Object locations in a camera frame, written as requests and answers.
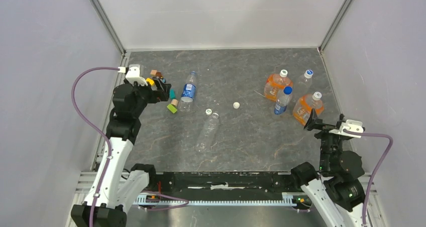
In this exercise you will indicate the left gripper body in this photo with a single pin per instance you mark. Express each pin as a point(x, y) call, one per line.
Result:
point(149, 96)

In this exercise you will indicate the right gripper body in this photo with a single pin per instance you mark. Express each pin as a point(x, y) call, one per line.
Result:
point(326, 136)

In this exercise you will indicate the clear plastic bottle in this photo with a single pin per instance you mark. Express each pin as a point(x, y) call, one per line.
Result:
point(207, 134)

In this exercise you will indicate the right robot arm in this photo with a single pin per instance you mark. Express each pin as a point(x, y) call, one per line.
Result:
point(334, 188)

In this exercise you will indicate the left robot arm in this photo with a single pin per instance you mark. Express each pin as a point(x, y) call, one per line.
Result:
point(108, 202)

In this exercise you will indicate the orange bottle right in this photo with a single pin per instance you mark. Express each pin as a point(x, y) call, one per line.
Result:
point(306, 104)

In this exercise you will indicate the orange bottle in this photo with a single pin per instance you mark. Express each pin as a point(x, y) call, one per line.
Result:
point(276, 83)
point(306, 104)

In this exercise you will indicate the lying blue label bottle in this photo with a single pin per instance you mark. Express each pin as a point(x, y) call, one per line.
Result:
point(189, 91)

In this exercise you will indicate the blue cap pepsi bottle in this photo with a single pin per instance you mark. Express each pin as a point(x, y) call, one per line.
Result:
point(283, 99)

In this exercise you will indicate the clear bottle white cap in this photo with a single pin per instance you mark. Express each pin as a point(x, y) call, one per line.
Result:
point(302, 85)

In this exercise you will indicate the white green bottle cap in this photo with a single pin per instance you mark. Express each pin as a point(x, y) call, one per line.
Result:
point(208, 112)

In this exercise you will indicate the orange bottle left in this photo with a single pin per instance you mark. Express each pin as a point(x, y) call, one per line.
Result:
point(276, 83)

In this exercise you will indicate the teal block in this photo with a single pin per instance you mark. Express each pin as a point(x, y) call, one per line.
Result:
point(172, 94)

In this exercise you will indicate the tan cylinder block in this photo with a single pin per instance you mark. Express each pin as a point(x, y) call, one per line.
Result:
point(175, 102)

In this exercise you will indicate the yellow block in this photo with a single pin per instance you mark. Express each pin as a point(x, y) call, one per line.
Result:
point(150, 81)

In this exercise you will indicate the green block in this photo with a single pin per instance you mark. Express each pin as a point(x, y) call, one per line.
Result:
point(172, 108)

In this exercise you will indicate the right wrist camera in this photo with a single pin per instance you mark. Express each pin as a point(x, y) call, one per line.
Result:
point(349, 128)

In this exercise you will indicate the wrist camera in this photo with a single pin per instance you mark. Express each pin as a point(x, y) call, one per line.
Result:
point(349, 128)
point(134, 74)

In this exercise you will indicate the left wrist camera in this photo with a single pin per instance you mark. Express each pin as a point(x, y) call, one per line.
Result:
point(134, 74)

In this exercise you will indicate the white cable tray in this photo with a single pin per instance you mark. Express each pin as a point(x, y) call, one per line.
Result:
point(147, 200)

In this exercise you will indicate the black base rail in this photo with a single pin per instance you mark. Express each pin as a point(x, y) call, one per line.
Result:
point(261, 185)

